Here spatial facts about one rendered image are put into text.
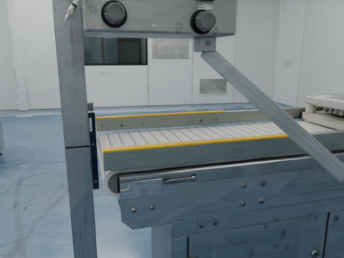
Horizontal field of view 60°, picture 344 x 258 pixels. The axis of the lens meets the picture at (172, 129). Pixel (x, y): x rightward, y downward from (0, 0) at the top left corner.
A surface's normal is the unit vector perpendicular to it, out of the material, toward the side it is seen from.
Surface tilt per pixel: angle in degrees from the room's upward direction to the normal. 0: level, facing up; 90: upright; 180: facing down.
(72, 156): 90
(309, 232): 90
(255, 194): 90
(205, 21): 90
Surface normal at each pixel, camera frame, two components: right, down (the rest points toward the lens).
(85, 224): 0.28, 0.22
